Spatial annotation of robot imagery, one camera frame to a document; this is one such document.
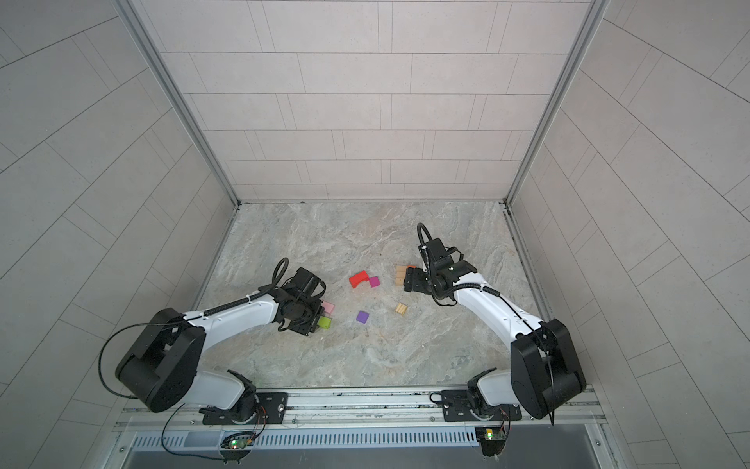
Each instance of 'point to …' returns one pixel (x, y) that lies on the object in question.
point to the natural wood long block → (400, 273)
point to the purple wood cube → (362, 317)
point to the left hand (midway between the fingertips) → (335, 312)
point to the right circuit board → (489, 434)
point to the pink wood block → (328, 307)
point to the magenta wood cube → (374, 281)
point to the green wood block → (324, 322)
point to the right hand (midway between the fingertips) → (413, 283)
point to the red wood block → (355, 278)
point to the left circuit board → (239, 443)
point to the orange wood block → (411, 266)
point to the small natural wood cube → (401, 309)
